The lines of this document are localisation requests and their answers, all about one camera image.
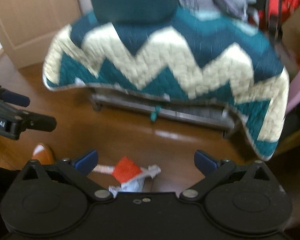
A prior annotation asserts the teal trash bin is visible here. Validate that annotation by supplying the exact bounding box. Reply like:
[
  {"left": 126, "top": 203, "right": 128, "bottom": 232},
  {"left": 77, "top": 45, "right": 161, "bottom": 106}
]
[{"left": 85, "top": 0, "right": 181, "bottom": 25}]

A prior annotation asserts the red foam net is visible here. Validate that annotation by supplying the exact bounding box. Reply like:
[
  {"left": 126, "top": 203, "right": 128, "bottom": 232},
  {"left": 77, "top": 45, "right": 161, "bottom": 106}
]
[{"left": 112, "top": 156, "right": 142, "bottom": 184}]

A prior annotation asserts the wooden door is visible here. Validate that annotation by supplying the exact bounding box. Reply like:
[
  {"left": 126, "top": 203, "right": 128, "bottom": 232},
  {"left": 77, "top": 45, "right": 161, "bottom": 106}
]
[{"left": 0, "top": 0, "right": 81, "bottom": 69}]

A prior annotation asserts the teal cream zigzag blanket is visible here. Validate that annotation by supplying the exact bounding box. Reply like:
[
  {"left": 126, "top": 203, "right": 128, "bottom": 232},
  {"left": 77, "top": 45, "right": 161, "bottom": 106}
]
[{"left": 43, "top": 7, "right": 289, "bottom": 160}]

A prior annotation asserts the red black backpack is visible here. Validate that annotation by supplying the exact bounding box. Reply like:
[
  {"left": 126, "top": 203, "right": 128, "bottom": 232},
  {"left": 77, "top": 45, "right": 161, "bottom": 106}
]
[{"left": 253, "top": 0, "right": 300, "bottom": 42}]

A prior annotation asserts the grey bed frame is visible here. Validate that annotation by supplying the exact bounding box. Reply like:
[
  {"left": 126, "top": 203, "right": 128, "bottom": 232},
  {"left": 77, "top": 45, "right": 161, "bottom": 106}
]
[{"left": 90, "top": 88, "right": 239, "bottom": 139}]

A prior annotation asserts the pink furniture frame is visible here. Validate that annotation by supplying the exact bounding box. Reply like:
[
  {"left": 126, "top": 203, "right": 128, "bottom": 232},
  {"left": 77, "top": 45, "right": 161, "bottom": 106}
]
[{"left": 286, "top": 71, "right": 300, "bottom": 114}]

